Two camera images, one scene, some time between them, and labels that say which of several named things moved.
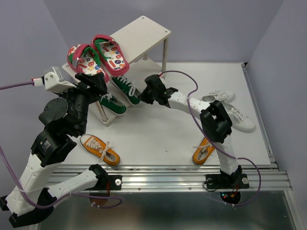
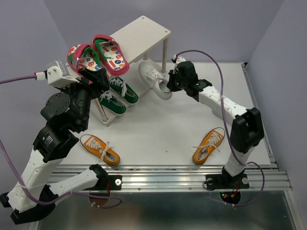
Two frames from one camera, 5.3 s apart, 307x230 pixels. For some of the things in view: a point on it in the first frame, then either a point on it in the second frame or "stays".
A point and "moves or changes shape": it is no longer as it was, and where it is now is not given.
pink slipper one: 82,59 stays
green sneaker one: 126,87 moves or changes shape
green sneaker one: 112,104 stays
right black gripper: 143,97 to 171,74
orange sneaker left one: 100,149 stays
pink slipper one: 111,54 stays
